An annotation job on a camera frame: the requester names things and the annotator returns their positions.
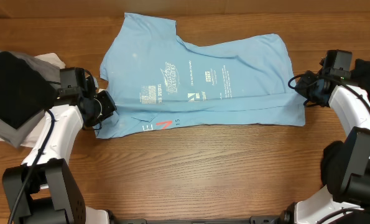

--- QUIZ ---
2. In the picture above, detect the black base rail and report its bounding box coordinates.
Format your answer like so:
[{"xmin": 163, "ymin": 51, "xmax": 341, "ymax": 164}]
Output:
[{"xmin": 109, "ymin": 215, "xmax": 279, "ymax": 224}]

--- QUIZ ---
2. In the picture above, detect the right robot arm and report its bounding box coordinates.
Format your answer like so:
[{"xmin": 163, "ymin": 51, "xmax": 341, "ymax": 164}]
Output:
[{"xmin": 273, "ymin": 70, "xmax": 370, "ymax": 223}]

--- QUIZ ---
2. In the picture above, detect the folded black garment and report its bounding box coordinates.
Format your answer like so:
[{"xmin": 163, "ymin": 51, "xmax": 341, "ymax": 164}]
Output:
[{"xmin": 0, "ymin": 52, "xmax": 57, "ymax": 129}]

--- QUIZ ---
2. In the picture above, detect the folded white garment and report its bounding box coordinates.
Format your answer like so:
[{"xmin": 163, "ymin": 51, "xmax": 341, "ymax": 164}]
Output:
[{"xmin": 0, "ymin": 52, "xmax": 67, "ymax": 148}]

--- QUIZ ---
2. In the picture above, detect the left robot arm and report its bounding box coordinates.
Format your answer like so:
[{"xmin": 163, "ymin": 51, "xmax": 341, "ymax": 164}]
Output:
[{"xmin": 2, "ymin": 90, "xmax": 116, "ymax": 224}]

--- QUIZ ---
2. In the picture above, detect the crumpled black garment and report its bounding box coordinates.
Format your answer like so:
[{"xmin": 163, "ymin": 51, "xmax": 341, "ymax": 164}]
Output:
[{"xmin": 321, "ymin": 59, "xmax": 370, "ymax": 198}]

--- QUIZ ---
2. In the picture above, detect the folded grey garment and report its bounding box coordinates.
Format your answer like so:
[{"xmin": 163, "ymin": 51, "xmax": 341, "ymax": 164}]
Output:
[{"xmin": 0, "ymin": 47, "xmax": 63, "ymax": 149}]

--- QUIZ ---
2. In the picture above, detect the light blue t-shirt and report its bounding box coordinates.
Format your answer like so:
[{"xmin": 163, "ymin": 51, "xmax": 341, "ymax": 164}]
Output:
[{"xmin": 96, "ymin": 13, "xmax": 305, "ymax": 139}]

